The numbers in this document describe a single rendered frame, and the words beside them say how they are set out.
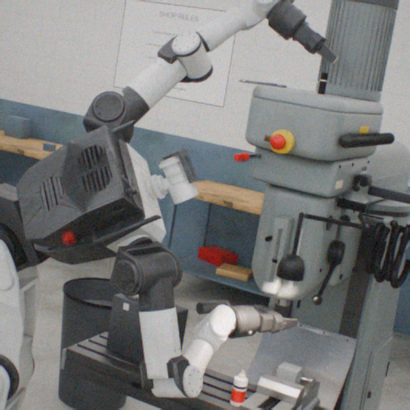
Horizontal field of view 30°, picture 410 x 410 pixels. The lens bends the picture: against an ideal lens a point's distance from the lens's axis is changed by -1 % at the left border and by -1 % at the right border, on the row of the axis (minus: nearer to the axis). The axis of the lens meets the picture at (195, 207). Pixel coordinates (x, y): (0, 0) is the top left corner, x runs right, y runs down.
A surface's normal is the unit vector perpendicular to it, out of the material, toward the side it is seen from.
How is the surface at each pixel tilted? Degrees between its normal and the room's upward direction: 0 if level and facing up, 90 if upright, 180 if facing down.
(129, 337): 90
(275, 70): 90
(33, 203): 75
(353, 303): 90
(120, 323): 90
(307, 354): 63
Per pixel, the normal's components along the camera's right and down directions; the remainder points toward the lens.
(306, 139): -0.47, 0.10
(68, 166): -0.57, -0.21
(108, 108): -0.06, -0.32
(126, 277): -0.68, 0.06
